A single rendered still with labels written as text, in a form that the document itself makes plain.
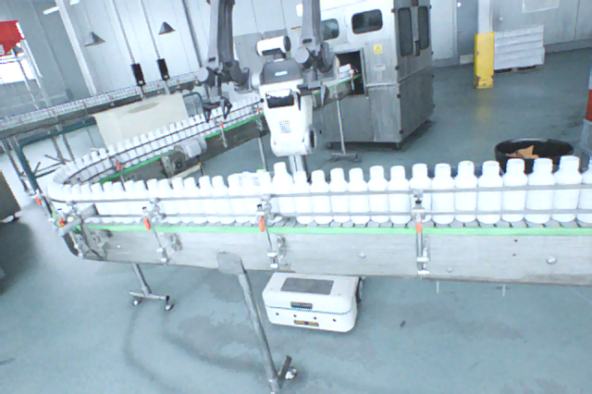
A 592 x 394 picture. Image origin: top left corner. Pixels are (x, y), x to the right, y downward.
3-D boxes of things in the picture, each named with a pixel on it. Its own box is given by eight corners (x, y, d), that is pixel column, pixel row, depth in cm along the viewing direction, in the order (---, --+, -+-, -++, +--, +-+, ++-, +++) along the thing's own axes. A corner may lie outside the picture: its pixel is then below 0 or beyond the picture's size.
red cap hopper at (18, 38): (34, 194, 600) (-51, 24, 490) (22, 190, 643) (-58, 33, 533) (84, 175, 663) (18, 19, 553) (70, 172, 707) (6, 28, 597)
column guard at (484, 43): (474, 89, 723) (474, 34, 680) (472, 86, 756) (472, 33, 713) (495, 87, 709) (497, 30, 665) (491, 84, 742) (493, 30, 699)
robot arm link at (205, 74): (226, 63, 157) (210, 67, 160) (212, 52, 146) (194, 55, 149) (226, 88, 156) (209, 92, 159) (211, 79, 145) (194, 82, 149)
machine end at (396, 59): (364, 121, 636) (351, 2, 558) (437, 119, 557) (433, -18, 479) (318, 149, 526) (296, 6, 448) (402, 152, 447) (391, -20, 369)
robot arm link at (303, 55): (322, 45, 141) (302, 50, 144) (313, 30, 130) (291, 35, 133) (322, 73, 139) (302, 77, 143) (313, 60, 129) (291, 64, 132)
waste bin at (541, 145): (495, 246, 239) (501, 161, 214) (485, 215, 277) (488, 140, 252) (571, 247, 222) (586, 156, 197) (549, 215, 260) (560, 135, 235)
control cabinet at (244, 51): (262, 124, 786) (242, 34, 710) (278, 123, 755) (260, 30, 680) (237, 135, 729) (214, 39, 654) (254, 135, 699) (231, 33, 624)
